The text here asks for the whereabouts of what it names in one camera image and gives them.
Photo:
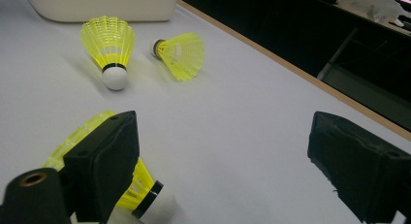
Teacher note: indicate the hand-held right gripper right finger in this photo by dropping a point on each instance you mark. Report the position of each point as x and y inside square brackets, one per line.
[362, 166]

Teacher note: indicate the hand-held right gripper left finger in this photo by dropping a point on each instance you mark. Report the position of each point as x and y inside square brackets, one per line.
[100, 166]

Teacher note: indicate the grey metal stand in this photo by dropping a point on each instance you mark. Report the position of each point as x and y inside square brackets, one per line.
[339, 52]

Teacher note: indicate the white plastic storage bin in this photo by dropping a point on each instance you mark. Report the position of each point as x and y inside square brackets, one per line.
[103, 4]

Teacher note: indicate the white crumpled sheet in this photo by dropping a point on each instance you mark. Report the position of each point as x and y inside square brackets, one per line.
[371, 6]

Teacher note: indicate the yellow plastic shuttlecock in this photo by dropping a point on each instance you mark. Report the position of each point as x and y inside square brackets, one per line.
[110, 43]
[182, 56]
[160, 204]

